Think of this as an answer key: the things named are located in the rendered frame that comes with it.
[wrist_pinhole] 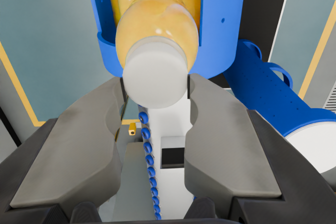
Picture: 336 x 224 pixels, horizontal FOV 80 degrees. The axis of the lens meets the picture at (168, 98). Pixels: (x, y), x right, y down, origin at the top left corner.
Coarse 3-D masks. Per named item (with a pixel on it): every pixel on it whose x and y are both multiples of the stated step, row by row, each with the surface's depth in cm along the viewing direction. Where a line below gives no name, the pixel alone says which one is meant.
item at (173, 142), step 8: (176, 136) 81; (184, 136) 81; (160, 144) 78; (168, 144) 78; (176, 144) 78; (184, 144) 78; (160, 152) 75; (168, 152) 73; (176, 152) 72; (160, 160) 72; (168, 160) 70; (176, 160) 69; (160, 168) 69; (168, 168) 69; (176, 168) 69
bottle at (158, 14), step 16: (144, 0) 15; (160, 0) 15; (176, 0) 17; (128, 16) 15; (144, 16) 14; (160, 16) 14; (176, 16) 14; (128, 32) 14; (144, 32) 13; (160, 32) 13; (176, 32) 13; (192, 32) 15; (128, 48) 14; (176, 48) 13; (192, 48) 15; (192, 64) 16
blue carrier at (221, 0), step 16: (96, 0) 39; (208, 0) 28; (224, 0) 29; (240, 0) 33; (96, 16) 40; (112, 16) 46; (208, 16) 29; (224, 16) 31; (240, 16) 36; (112, 32) 47; (208, 32) 30; (224, 32) 32; (112, 48) 33; (208, 48) 32; (224, 48) 34; (112, 64) 36; (208, 64) 33; (224, 64) 36
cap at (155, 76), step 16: (144, 48) 11; (160, 48) 11; (128, 64) 11; (144, 64) 11; (160, 64) 11; (176, 64) 11; (128, 80) 12; (144, 80) 12; (160, 80) 12; (176, 80) 12; (144, 96) 12; (160, 96) 12; (176, 96) 12
